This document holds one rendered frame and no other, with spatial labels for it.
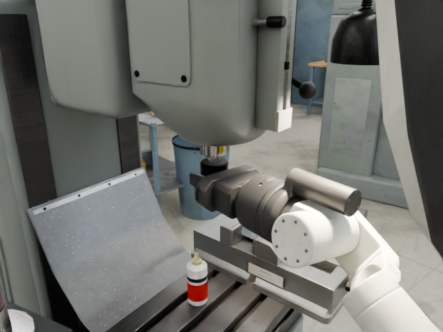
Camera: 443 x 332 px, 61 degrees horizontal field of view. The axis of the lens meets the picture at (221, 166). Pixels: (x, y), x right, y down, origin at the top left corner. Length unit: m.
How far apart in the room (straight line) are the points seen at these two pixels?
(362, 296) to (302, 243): 0.08
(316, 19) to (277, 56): 7.04
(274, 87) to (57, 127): 0.51
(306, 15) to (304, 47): 0.57
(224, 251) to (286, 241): 0.40
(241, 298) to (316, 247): 0.39
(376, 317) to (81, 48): 0.54
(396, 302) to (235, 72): 0.33
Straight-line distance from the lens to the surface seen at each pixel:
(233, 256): 0.85
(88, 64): 0.64
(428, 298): 2.61
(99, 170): 0.96
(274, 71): 0.53
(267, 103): 0.54
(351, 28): 0.50
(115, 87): 0.61
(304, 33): 7.65
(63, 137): 0.89
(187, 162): 2.89
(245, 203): 0.54
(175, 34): 0.52
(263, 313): 0.78
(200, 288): 0.76
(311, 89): 0.65
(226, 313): 0.77
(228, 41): 0.50
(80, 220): 0.92
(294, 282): 0.78
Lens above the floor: 1.48
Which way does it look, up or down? 20 degrees down
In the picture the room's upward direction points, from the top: straight up
